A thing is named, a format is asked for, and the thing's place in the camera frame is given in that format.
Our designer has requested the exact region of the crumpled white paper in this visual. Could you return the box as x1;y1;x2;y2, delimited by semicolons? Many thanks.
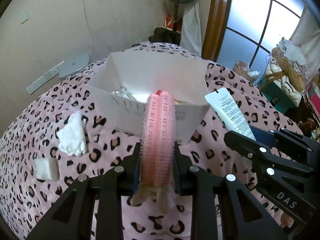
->
284;41;307;65

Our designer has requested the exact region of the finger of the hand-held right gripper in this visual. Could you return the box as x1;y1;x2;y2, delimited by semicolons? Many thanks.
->
223;130;314;180
250;125;320;165

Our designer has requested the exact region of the frosted glass door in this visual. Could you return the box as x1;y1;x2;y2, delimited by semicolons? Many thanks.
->
215;0;313;75

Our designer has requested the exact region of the pink leopard print blanket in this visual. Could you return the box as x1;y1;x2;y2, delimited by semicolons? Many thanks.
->
0;42;310;240

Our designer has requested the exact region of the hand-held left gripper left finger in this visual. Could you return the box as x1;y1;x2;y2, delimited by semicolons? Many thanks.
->
26;142;142;240

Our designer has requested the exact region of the red packet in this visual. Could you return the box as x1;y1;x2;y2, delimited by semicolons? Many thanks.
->
164;15;175;29

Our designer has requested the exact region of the white tote bag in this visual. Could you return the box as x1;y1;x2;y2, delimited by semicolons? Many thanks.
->
265;60;304;105

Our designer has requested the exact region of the black cloth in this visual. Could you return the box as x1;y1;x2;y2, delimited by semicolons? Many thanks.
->
149;27;182;45

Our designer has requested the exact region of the brown cardboard box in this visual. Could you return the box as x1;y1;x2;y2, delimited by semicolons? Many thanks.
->
232;60;262;83

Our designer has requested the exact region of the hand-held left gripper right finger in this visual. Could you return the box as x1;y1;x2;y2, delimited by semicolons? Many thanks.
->
172;142;283;240

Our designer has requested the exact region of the white wall socket strip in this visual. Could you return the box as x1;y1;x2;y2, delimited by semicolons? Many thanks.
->
26;64;65;95

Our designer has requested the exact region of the woven straw bag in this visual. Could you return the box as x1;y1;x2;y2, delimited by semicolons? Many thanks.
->
271;47;305;89

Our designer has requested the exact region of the white hanging cloth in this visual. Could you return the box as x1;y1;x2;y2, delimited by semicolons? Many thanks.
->
180;0;203;57

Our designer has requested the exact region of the white paper bag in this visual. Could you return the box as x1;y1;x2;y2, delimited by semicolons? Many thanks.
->
86;51;209;145

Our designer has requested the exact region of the pink hair roller pack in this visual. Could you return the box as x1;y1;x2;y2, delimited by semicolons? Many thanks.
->
131;91;177;214

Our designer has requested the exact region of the brown wooden door frame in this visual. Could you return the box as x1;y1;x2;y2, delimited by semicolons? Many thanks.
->
201;0;233;62

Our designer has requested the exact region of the teal box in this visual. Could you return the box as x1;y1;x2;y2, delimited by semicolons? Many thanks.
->
260;79;303;114

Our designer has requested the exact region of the white tissue pack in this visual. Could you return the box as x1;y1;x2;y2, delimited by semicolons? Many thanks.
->
34;157;60;181

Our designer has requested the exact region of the crumpled white cloth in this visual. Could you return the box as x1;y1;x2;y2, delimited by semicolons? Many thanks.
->
57;112;88;156

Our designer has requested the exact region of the magenta box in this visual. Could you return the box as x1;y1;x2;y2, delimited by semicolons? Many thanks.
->
306;82;320;105

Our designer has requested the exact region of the silver foil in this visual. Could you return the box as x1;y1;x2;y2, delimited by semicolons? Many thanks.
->
111;87;130;99

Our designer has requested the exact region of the white tube with blue print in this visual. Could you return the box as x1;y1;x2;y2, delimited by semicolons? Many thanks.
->
204;89;257;140

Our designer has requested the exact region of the white wall switch plate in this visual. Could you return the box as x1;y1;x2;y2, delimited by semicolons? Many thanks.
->
19;9;30;25

